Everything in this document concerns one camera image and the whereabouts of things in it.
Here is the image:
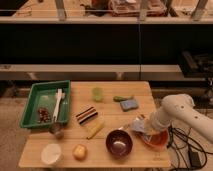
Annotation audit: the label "yellow toy fruit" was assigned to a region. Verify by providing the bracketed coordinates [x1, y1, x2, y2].
[73, 144, 87, 160]

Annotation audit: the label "yellow toy corn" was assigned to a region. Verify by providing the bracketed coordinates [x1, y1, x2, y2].
[87, 121, 105, 139]

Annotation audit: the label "green plastic cup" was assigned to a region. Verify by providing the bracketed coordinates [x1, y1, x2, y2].
[92, 87, 103, 102]

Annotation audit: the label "metal fork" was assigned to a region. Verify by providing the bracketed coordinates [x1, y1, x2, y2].
[119, 115, 145, 130]

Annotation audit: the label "white round cup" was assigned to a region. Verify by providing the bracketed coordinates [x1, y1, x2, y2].
[41, 143, 62, 166]

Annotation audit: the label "black power adapter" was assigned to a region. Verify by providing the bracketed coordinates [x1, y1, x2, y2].
[188, 149, 201, 167]

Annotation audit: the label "white brush in tray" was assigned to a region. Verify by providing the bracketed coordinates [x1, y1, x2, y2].
[53, 89, 62, 122]

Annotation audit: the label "small metal cup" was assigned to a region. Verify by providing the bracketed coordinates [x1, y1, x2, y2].
[49, 122, 64, 139]

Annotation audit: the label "red orange bowl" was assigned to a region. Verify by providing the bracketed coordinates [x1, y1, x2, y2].
[138, 130, 169, 151]

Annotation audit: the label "blue sponge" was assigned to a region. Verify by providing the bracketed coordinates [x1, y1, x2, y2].
[120, 99, 138, 111]

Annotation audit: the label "dark purple bowl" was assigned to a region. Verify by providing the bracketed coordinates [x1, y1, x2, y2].
[105, 130, 133, 158]

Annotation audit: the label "black cables on floor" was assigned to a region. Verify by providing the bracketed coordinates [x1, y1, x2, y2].
[166, 124, 213, 171]

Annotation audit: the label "striped black red block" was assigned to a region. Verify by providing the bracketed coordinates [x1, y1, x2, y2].
[76, 107, 98, 125]

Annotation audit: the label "green plastic tray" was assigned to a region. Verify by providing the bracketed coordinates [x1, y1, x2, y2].
[20, 80, 71, 129]

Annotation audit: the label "light blue towel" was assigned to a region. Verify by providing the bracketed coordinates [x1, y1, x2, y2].
[130, 118, 148, 134]

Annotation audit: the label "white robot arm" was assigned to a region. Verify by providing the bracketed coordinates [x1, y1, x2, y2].
[145, 94, 213, 144]

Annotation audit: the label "cluttered tray on shelf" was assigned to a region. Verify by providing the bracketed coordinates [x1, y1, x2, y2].
[108, 0, 167, 17]

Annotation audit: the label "red brown item in tray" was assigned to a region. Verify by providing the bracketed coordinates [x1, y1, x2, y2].
[38, 107, 51, 123]

